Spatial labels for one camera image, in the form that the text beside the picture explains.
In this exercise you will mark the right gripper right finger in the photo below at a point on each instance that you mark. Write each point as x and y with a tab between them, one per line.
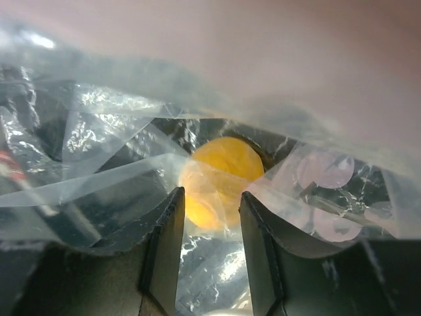
290	272

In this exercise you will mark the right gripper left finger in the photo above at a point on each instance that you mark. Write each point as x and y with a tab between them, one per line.
160	232

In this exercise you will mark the small orange fake tangerine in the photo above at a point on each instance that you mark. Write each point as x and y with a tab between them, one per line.
214	178

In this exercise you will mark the clear zip top bag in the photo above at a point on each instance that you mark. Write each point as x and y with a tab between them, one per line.
92	143

